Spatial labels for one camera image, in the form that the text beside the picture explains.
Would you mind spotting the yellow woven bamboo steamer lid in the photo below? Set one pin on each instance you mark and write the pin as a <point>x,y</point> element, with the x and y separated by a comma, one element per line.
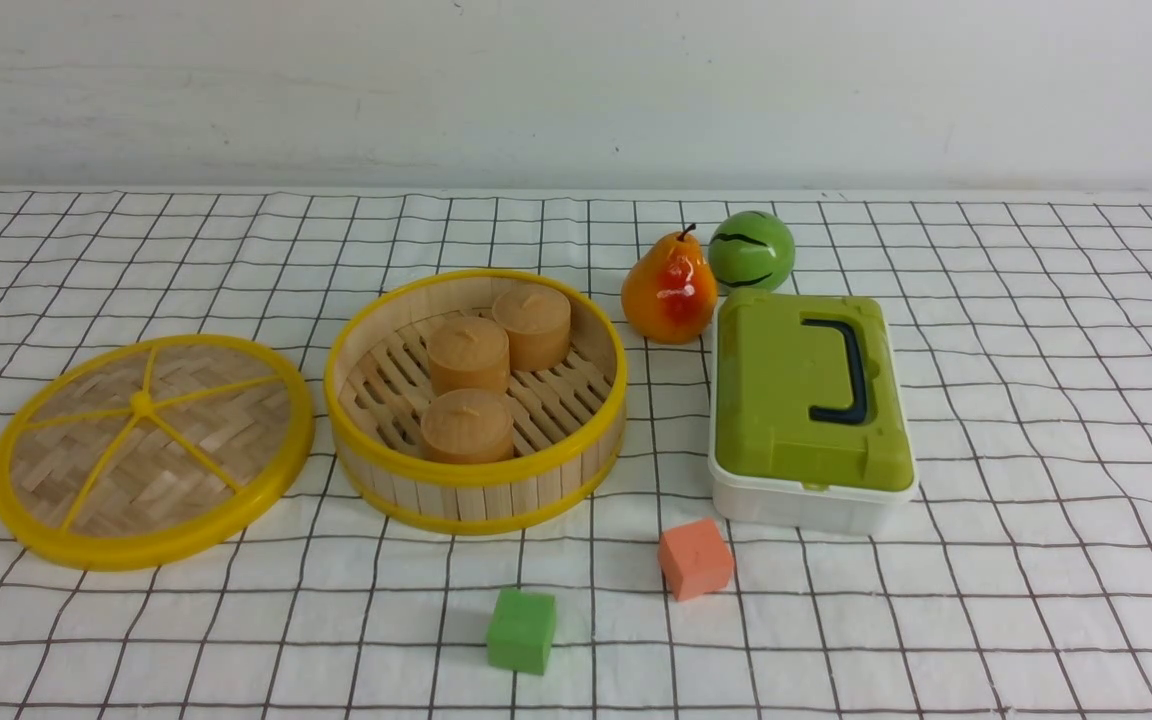
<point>154,452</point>

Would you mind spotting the yellow bamboo steamer basket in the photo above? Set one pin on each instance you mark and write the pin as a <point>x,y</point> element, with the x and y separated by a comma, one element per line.
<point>566,424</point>

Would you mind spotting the wooden toy bun rear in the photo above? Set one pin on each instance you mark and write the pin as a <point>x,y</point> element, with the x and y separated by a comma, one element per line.
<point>537,320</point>

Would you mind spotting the wooden toy bun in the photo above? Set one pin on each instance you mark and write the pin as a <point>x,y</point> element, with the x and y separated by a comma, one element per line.
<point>537,320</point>
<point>467,426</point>
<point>469,352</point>

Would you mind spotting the wooden toy bun middle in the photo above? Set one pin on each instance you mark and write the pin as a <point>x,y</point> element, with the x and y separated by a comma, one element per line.
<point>469,352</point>

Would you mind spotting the orange red toy pear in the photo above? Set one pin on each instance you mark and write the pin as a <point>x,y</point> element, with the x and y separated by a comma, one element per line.
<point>670,293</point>

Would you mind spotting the wooden toy bun front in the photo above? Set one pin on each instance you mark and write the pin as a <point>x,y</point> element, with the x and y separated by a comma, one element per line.
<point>467,426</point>

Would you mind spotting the green toy watermelon ball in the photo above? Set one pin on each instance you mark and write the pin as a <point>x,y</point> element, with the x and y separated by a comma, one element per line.
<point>752,248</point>

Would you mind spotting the orange foam cube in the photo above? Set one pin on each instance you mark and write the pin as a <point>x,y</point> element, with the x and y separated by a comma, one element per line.
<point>695,559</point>

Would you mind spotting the green lidded white plastic box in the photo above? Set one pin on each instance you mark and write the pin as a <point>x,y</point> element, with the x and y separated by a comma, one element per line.
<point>806,422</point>

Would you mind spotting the green foam cube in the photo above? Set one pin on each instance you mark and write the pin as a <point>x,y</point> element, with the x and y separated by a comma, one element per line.
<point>521,631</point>

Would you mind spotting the white black grid tablecloth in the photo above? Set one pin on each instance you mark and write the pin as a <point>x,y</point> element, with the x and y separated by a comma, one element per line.
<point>1016,585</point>

